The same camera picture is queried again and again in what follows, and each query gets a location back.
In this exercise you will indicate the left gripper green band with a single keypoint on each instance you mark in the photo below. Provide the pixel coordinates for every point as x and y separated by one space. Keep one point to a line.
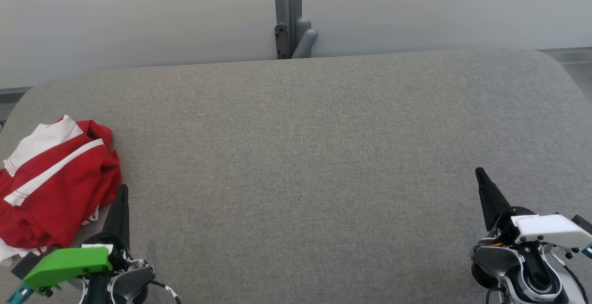
69 262

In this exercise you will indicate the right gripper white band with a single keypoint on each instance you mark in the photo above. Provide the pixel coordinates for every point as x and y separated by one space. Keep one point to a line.
545 230

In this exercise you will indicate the red shorts with white stripe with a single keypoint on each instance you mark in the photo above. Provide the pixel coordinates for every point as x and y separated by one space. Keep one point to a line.
69 188

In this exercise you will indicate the grey fabric sofa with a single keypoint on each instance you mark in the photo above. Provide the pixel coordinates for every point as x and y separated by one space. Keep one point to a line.
323 156

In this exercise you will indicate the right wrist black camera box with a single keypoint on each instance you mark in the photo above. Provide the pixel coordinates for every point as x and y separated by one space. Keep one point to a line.
583 224

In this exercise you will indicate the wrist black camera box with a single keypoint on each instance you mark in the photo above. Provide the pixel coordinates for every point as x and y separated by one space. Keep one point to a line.
583 224
25 262

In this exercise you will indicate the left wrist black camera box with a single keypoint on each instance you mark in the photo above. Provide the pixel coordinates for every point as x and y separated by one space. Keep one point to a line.
25 262

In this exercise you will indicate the right wrist camera teal plug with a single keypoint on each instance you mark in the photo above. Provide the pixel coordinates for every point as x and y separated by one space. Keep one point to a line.
588 251

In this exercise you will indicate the wrist camera teal plug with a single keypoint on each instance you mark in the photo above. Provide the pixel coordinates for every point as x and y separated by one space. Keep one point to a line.
18 294
588 251

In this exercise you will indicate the left wrist camera teal plug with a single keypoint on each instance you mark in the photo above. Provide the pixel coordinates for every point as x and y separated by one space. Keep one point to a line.
18 294

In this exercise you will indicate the grey metal post bracket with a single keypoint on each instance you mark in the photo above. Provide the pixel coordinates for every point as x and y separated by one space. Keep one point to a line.
282 3

